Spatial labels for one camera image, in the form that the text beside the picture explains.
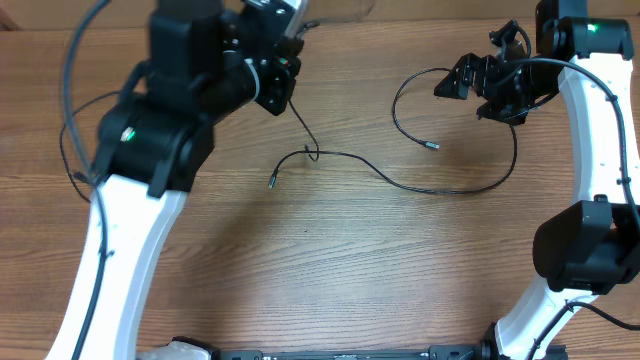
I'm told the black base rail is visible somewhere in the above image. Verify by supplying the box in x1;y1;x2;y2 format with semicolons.
215;345;482;360

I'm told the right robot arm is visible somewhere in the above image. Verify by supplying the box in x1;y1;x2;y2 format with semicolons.
429;0;639;359

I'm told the thick black USB cable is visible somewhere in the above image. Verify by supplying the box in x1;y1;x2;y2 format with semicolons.
267;67;519;196

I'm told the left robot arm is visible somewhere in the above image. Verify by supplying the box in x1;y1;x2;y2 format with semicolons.
49;0;307;359

